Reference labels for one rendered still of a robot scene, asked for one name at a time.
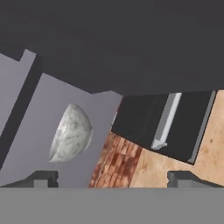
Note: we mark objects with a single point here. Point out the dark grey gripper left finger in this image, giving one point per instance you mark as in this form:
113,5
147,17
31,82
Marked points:
43,178

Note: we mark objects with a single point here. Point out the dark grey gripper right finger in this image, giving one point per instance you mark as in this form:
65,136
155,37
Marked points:
182,178

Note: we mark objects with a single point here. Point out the black cabinet door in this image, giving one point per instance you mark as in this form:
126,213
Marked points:
145,122

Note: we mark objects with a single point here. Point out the grey marbled bowl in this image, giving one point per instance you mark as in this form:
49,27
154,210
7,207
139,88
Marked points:
71,134

